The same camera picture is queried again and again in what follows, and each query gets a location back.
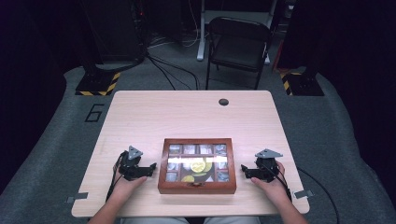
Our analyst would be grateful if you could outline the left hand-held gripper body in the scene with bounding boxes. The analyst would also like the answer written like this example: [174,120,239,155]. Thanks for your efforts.
[119,145,144,181]

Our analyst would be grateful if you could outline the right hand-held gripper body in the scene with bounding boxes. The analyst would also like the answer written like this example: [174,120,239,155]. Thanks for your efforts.
[255,148,284,183]

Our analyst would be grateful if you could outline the wooden box with glass lid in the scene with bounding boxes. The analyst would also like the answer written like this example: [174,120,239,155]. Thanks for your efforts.
[157,137,237,195]

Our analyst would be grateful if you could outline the person's left hand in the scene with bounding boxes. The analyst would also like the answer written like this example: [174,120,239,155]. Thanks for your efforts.
[110,175,148,202]

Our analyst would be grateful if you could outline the person's right hand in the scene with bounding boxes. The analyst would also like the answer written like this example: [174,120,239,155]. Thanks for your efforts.
[250,161,292,204]

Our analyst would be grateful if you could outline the grey tape strip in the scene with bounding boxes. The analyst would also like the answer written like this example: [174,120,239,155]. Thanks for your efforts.
[65,191,90,204]
[293,189,315,200]

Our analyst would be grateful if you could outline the person's grey pants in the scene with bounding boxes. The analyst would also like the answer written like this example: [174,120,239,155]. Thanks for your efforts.
[120,216,262,224]

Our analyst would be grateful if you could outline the black stand with striped base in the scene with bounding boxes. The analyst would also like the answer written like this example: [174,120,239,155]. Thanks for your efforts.
[75,0,121,97]
[279,0,325,97]

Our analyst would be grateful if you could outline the black folding chair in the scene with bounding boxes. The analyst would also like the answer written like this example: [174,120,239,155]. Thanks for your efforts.
[205,16,272,91]

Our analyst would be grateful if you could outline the black computer cabinet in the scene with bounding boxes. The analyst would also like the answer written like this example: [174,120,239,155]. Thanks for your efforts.
[81,0,148,65]

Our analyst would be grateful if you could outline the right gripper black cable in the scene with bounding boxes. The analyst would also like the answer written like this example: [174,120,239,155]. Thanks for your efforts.
[263,162,293,202]

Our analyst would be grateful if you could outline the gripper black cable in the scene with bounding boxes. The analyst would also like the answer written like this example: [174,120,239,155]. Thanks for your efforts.
[263,162,293,202]
[105,152,125,203]

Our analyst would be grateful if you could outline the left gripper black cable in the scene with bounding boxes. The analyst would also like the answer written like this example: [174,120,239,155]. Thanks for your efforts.
[105,152,125,203]

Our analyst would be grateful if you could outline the long black floor cable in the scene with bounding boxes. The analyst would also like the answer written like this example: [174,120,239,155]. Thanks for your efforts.
[296,167,340,224]

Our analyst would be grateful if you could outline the black floor cables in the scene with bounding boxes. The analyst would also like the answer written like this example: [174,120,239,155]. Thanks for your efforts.
[145,50,201,91]

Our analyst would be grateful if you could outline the white floor cables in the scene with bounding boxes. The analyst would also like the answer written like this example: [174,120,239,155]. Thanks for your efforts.
[148,0,201,49]

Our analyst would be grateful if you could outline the white desk frame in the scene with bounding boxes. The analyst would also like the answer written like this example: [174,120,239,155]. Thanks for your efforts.
[196,0,278,65]

